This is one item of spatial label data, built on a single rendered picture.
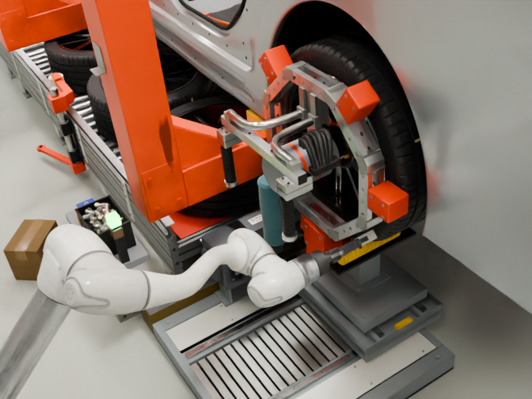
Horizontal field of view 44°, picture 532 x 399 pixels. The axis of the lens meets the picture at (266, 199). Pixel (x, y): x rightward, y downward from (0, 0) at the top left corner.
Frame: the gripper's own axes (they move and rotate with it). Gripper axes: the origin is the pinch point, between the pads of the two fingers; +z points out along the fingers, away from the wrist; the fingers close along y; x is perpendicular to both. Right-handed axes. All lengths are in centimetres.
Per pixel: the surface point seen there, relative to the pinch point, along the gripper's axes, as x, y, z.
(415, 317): -36, -34, 22
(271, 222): 17.7, -24.7, -15.9
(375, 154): 20.7, 27.1, -0.5
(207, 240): 23, -56, -29
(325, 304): -18, -51, 0
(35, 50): 195, -247, -22
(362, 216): 6.9, 12.6, -4.7
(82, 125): 105, -140, -37
